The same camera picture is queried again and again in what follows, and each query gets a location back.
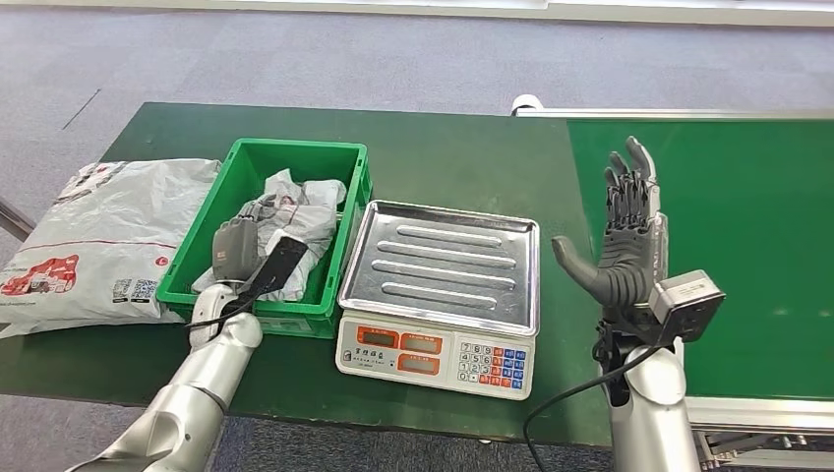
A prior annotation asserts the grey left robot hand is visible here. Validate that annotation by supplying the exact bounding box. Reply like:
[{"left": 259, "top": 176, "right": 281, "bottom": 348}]
[{"left": 211, "top": 195, "right": 281, "bottom": 284}]

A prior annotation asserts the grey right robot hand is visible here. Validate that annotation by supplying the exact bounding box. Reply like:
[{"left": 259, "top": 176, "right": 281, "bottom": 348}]
[{"left": 552, "top": 135, "right": 669, "bottom": 311}]

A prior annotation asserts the grey parcel bag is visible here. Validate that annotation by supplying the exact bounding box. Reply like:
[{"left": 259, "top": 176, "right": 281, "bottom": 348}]
[{"left": 192, "top": 169, "right": 348, "bottom": 304}]

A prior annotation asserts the green conveyor belt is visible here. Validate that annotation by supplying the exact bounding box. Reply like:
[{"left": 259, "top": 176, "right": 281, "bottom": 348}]
[{"left": 566, "top": 120, "right": 834, "bottom": 400}]

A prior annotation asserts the green plastic crate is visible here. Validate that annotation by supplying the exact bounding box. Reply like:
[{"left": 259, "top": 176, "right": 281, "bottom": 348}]
[{"left": 155, "top": 138, "right": 374, "bottom": 340}]

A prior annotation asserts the large flat grey mailer bag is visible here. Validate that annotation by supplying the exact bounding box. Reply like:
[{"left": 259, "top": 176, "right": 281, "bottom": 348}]
[{"left": 0, "top": 159, "right": 224, "bottom": 338}]

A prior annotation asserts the white scale with steel tray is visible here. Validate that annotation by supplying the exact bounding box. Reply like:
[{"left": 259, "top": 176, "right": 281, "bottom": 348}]
[{"left": 335, "top": 200, "right": 542, "bottom": 401}]

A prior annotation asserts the dark green table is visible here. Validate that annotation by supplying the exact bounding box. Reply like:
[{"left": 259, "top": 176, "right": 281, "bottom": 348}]
[{"left": 0, "top": 102, "right": 617, "bottom": 449}]

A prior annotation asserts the grey metal bar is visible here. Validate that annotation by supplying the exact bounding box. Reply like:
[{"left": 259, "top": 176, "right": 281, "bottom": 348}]
[{"left": 0, "top": 195, "right": 37, "bottom": 244}]

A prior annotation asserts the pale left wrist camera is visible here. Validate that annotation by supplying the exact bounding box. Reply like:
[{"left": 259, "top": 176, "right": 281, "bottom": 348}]
[{"left": 246, "top": 235, "right": 310, "bottom": 302}]

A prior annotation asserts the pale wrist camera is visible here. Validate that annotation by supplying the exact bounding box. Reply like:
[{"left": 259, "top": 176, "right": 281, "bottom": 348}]
[
  {"left": 246, "top": 235, "right": 310, "bottom": 302},
  {"left": 648, "top": 269, "right": 727, "bottom": 345}
]

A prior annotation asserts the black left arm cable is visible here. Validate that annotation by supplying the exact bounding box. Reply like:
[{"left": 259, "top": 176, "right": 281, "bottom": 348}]
[{"left": 186, "top": 286, "right": 266, "bottom": 329}]

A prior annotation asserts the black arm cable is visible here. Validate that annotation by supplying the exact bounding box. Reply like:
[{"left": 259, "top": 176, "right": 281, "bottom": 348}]
[
  {"left": 186, "top": 286, "right": 266, "bottom": 329},
  {"left": 522, "top": 345, "right": 659, "bottom": 472}
]

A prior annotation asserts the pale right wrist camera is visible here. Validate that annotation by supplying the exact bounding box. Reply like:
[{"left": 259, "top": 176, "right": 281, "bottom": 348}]
[{"left": 648, "top": 269, "right": 727, "bottom": 345}]

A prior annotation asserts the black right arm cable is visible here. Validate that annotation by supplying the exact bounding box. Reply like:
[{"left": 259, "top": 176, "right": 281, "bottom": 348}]
[{"left": 522, "top": 345, "right": 659, "bottom": 472}]

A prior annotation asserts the aluminium conveyor frame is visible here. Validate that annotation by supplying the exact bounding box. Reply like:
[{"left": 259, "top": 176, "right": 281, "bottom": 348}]
[{"left": 512, "top": 107, "right": 834, "bottom": 472}]

